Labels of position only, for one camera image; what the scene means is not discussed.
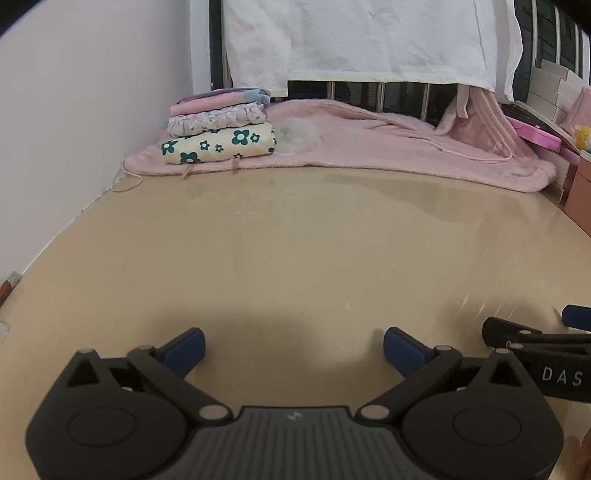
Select white ruffled folded garment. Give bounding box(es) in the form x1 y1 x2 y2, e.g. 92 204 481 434
167 102 267 137

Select pink fleece blanket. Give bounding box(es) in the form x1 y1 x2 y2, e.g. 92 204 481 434
122 87 557 193

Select pink folded garment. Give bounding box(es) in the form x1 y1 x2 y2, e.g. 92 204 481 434
169 101 267 117

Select floral cream folded cloth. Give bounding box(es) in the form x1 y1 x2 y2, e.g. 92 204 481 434
160 122 276 165

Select pink flat box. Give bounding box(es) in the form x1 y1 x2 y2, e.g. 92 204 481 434
507 116 579 164

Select brown cardboard box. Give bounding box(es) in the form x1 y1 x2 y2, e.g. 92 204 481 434
564 151 591 235

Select white thin cord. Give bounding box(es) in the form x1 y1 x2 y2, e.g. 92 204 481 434
111 158 146 193

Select yellow-green toy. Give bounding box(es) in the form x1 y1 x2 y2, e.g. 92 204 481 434
573 125 591 153

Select white stacked boxes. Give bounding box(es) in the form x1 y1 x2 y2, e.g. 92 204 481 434
526 60 588 124

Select purple-trimmed garment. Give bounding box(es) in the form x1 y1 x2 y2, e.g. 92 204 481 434
177 88 270 105

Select white hanging towel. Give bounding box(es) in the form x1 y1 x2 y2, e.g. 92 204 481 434
223 0 523 101

